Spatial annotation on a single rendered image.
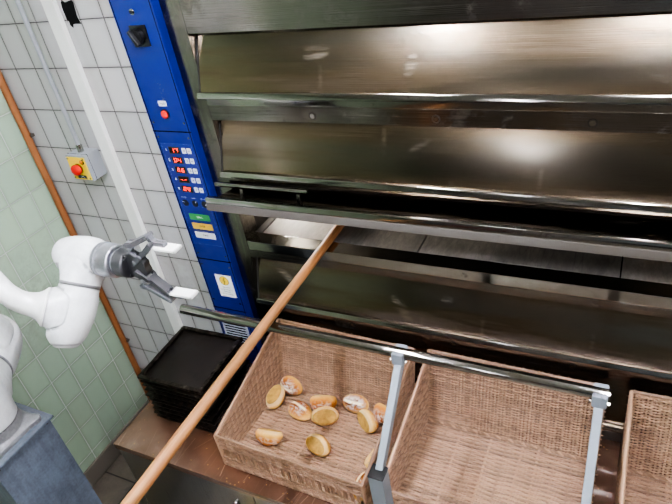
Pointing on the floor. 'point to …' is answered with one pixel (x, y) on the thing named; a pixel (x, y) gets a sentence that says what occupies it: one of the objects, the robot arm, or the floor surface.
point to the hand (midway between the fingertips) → (183, 272)
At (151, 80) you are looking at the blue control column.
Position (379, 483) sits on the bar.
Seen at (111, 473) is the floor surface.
